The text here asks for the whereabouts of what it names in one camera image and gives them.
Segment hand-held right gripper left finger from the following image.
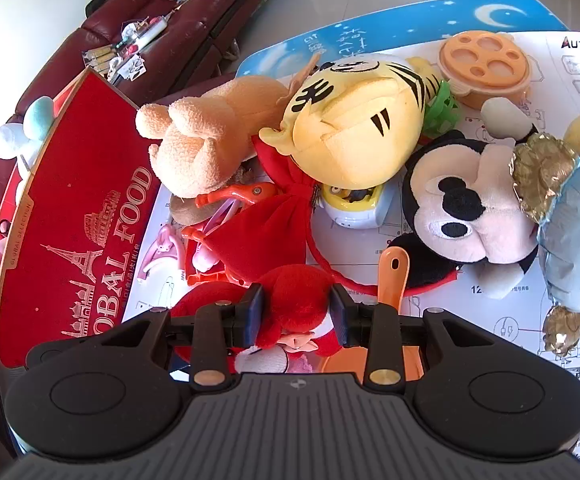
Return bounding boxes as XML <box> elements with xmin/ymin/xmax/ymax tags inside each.
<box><xmin>26</xmin><ymin>283</ymin><xmax>267</xmax><ymax>394</ymax></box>

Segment orange toy scissors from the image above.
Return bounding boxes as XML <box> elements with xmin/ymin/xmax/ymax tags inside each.
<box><xmin>194</xmin><ymin>181</ymin><xmax>277</xmax><ymax>210</ymax></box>

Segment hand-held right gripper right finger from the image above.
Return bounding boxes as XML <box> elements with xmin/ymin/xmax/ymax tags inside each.
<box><xmin>330</xmin><ymin>283</ymin><xmax>546</xmax><ymax>393</ymax></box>

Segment peach plush bear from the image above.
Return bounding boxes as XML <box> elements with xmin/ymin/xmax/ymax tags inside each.
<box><xmin>135</xmin><ymin>75</ymin><xmax>297</xmax><ymax>202</ymax></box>

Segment pink earmuff headphones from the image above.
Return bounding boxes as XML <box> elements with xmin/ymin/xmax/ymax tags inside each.
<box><xmin>191</xmin><ymin>241</ymin><xmax>217</xmax><ymax>272</ymax></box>

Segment blue star mat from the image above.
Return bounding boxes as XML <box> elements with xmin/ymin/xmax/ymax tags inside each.
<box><xmin>234</xmin><ymin>0</ymin><xmax>570</xmax><ymax>82</ymax></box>

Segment red plush toy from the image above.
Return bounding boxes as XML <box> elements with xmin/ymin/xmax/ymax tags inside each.
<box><xmin>170</xmin><ymin>265</ymin><xmax>343</xmax><ymax>377</ymax></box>

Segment green plastic toy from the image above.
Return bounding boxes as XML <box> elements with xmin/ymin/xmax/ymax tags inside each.
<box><xmin>421</xmin><ymin>79</ymin><xmax>463</xmax><ymax>137</ymax></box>

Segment brown plush toy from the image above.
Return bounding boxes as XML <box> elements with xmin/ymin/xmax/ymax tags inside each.
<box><xmin>169</xmin><ymin>193</ymin><xmax>209</xmax><ymax>226</ymax></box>

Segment orange plastic scoop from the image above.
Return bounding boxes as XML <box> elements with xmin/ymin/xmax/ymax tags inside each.
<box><xmin>319</xmin><ymin>246</ymin><xmax>427</xmax><ymax>378</ymax></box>

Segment pink plastic toy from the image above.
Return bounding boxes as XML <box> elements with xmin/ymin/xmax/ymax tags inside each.
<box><xmin>139</xmin><ymin>223</ymin><xmax>187</xmax><ymax>281</ymax></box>

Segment red cardboard box gold print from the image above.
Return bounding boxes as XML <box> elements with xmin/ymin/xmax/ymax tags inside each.
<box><xmin>0</xmin><ymin>67</ymin><xmax>171</xmax><ymax>367</ymax></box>

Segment scattered small toys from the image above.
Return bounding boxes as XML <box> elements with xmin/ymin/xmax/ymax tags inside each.
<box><xmin>81</xmin><ymin>10</ymin><xmax>177</xmax><ymax>87</ymax></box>

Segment orange round lidded container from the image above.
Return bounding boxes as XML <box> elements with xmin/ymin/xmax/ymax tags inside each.
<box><xmin>438</xmin><ymin>29</ymin><xmax>534</xmax><ymax>109</ymax></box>

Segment yellow and white toy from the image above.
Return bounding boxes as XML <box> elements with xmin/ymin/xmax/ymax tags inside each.
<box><xmin>317</xmin><ymin>179</ymin><xmax>401</xmax><ymax>232</ymax></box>

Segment light blue plush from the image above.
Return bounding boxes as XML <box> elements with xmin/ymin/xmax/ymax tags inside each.
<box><xmin>0</xmin><ymin>94</ymin><xmax>67</xmax><ymax>167</ymax></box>

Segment yellow tiger plush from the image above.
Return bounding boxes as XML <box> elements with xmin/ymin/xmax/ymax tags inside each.
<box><xmin>259</xmin><ymin>52</ymin><xmax>444</xmax><ymax>182</ymax></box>

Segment red bow headband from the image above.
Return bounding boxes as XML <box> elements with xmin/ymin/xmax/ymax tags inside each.
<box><xmin>201</xmin><ymin>132</ymin><xmax>463</xmax><ymax>297</ymax></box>

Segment black mouse plush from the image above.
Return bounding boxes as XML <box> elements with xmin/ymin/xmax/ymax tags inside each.
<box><xmin>399</xmin><ymin>96</ymin><xmax>546</xmax><ymax>302</ymax></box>

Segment pink hair clip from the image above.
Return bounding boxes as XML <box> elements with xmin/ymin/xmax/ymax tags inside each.
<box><xmin>202</xmin><ymin>200</ymin><xmax>243</xmax><ymax>233</ymax></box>

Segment maroon leather sofa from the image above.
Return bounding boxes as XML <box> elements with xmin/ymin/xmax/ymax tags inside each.
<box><xmin>0</xmin><ymin>0</ymin><xmax>291</xmax><ymax>288</ymax></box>

